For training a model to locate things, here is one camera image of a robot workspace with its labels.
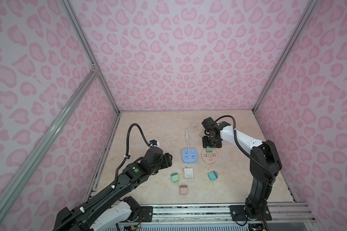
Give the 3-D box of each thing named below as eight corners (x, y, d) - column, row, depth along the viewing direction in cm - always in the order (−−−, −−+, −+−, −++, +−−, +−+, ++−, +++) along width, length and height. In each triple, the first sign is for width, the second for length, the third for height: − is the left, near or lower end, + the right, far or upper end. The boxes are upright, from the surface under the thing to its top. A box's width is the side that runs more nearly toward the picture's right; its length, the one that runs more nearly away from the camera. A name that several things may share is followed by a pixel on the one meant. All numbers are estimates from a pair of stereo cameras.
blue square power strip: (182, 163, 92) (182, 161, 90) (182, 149, 98) (182, 148, 97) (198, 163, 92) (198, 161, 90) (196, 149, 98) (197, 147, 97)
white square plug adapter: (184, 178, 87) (184, 176, 85) (184, 169, 90) (184, 167, 88) (193, 178, 87) (194, 176, 85) (193, 169, 90) (193, 167, 88)
